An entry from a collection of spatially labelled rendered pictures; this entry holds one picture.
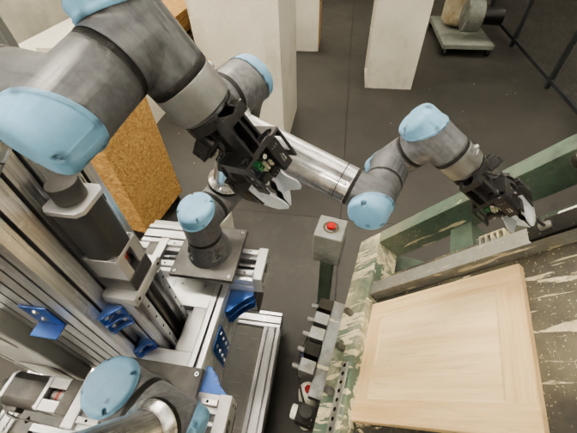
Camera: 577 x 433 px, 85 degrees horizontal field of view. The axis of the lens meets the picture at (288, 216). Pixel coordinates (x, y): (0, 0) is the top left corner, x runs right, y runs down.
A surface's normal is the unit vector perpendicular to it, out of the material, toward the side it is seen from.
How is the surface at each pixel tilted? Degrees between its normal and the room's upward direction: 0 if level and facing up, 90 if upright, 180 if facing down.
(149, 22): 65
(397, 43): 90
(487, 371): 54
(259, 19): 90
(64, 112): 59
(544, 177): 90
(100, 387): 7
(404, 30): 90
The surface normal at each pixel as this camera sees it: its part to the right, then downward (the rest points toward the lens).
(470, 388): -0.78, -0.58
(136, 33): 0.64, 0.00
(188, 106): 0.13, 0.72
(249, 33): -0.15, 0.73
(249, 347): -0.03, -0.67
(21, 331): 0.99, 0.09
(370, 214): -0.47, 0.66
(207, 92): 0.69, 0.22
